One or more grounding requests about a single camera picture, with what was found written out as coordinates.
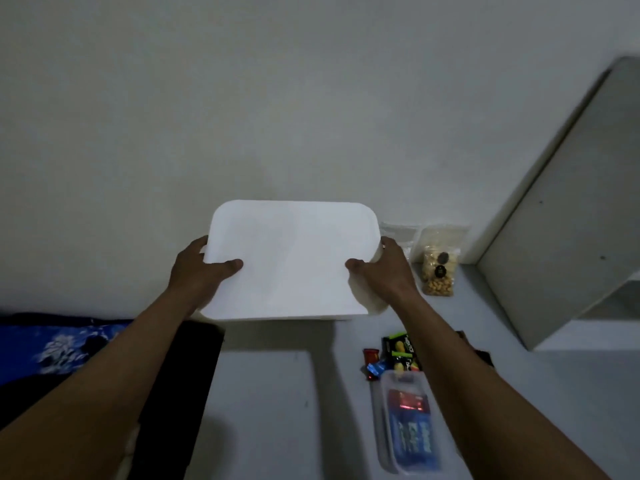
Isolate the small red snack packet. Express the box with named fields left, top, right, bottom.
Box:
left=387, top=389, right=431, bottom=417

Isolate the person's right forearm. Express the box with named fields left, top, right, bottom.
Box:
left=397, top=293, right=612, bottom=480

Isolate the clear bag of yellow sticks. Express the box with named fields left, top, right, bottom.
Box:
left=419, top=224, right=472, bottom=275

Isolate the person's left hand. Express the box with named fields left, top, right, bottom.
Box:
left=167, top=236, right=245, bottom=317

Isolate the bunch of dark blue packets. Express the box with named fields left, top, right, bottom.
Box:
left=392, top=418, right=441, bottom=471

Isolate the person's left forearm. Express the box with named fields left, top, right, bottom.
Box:
left=0, top=292, right=197, bottom=480

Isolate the blue patterned fabric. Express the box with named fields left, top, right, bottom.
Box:
left=0, top=318, right=132, bottom=387

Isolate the white wooden shelf unit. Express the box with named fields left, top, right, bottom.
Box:
left=475, top=55, right=640, bottom=352

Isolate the person's right hand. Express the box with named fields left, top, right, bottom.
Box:
left=345, top=237, right=419, bottom=309

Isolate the pile of small snack bars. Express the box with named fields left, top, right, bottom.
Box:
left=361, top=332, right=496, bottom=383

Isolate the clear bag of black snacks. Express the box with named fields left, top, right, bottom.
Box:
left=379, top=222, right=422, bottom=263

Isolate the white bin lid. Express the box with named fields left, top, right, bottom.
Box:
left=199, top=199, right=390, bottom=323

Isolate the clear plastic container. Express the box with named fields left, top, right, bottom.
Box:
left=369, top=369, right=447, bottom=475

